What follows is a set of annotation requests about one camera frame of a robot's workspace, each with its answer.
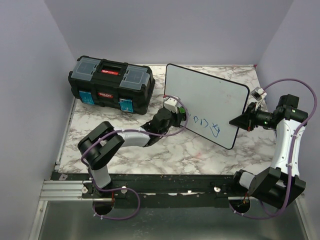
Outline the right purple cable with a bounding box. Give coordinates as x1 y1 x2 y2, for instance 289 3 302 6
229 78 318 220

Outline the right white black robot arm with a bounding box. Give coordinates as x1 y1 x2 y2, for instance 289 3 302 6
229 94 308 209

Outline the black plastic toolbox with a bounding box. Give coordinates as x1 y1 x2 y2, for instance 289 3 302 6
68 55 156 115

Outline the aluminium extrusion frame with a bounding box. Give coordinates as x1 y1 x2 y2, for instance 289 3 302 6
27 63 312 240

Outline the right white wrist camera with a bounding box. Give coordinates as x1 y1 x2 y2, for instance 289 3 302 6
250 87 267 109

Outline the white dry-erase whiteboard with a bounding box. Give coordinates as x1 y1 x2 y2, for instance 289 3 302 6
164 63 250 150

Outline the purple cable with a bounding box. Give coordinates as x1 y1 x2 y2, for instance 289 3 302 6
229 78 318 220
80 94 190 221

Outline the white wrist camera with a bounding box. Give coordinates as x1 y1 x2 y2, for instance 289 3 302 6
250 87 267 109
163 96 181 114

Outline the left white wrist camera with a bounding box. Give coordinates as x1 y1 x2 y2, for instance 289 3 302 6
163 96 181 114

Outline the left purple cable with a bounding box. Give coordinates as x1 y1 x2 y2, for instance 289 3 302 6
80 94 190 221

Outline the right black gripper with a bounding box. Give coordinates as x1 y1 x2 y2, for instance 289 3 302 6
229 101 277 131

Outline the green black whiteboard eraser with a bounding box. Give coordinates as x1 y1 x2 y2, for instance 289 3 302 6
178 107 187 121

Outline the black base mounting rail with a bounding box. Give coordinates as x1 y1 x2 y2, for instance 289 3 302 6
50 171 293 208

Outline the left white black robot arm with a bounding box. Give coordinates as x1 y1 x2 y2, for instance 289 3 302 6
77 107 187 198

